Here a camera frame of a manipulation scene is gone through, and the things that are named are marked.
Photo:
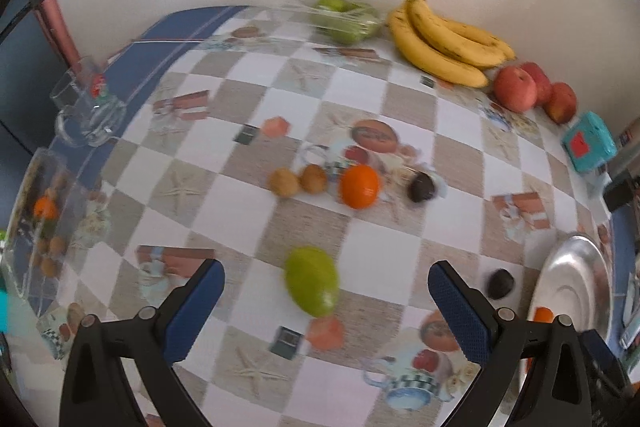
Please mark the red apple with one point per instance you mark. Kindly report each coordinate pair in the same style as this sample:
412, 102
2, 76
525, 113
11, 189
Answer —
562, 104
515, 89
543, 83

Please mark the dark avocado upper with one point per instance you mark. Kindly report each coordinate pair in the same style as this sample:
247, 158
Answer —
421, 188

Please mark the red apple middle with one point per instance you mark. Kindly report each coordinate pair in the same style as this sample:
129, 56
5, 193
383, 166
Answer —
543, 83

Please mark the glass mug with logo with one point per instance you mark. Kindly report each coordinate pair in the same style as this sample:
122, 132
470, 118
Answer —
89, 114

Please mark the clear plastic fruit container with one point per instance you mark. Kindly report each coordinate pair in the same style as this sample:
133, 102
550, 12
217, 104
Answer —
48, 208

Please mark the green mango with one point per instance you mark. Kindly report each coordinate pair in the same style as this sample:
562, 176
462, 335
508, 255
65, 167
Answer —
312, 280

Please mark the dark avocado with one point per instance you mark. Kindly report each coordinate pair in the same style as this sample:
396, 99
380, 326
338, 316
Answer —
500, 284
421, 188

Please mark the bag of green fruit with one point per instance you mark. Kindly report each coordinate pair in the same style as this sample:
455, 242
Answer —
344, 22

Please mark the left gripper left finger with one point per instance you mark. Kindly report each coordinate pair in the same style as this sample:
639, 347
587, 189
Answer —
96, 390

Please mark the teal plastic box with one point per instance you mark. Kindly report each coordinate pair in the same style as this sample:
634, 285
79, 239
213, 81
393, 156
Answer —
589, 144

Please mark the red apple rear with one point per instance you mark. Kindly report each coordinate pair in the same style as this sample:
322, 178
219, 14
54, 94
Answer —
562, 104

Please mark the orange tangerine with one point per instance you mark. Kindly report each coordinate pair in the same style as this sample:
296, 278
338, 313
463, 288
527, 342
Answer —
359, 186
543, 315

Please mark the dark avocado lower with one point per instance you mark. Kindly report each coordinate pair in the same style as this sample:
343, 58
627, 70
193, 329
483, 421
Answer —
500, 284

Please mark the red apple front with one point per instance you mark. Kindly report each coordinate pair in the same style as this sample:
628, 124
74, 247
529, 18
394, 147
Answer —
515, 89

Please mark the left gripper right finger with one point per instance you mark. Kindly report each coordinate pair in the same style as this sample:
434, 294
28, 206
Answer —
555, 390

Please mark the silver metal tray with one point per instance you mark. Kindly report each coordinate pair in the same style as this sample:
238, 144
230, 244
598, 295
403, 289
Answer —
575, 280

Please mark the brown kiwi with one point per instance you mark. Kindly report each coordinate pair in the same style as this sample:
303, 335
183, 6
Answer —
284, 183
313, 179

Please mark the yellow banana bunch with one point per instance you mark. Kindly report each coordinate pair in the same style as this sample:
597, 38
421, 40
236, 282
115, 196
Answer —
448, 50

